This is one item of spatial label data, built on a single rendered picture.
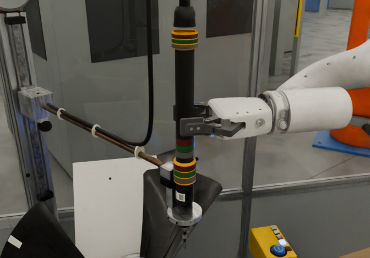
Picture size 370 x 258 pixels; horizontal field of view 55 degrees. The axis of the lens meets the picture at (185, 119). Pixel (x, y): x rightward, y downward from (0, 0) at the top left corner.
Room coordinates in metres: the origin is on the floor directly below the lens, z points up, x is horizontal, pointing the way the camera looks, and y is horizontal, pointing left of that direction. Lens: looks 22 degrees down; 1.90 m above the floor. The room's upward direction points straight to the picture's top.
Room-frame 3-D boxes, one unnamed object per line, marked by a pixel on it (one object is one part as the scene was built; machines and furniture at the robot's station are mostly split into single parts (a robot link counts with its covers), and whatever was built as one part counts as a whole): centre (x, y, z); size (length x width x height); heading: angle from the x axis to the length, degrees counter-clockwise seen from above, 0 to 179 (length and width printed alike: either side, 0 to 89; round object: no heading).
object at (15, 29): (1.07, 0.49, 1.48); 0.05 x 0.03 x 0.62; 136
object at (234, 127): (0.58, -0.08, 1.66); 0.08 x 0.06 x 0.01; 176
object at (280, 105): (0.64, -0.17, 1.66); 0.09 x 0.03 x 0.08; 11
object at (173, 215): (0.61, 0.01, 1.50); 0.09 x 0.07 x 0.10; 46
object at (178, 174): (0.60, 0.00, 1.55); 0.04 x 0.04 x 0.01
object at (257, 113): (0.63, -0.11, 1.66); 0.11 x 0.10 x 0.07; 101
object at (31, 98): (1.03, 0.45, 1.54); 0.10 x 0.07 x 0.08; 46
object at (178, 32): (0.60, 0.00, 1.80); 0.04 x 0.04 x 0.03
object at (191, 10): (0.60, 0.00, 1.65); 0.04 x 0.04 x 0.46
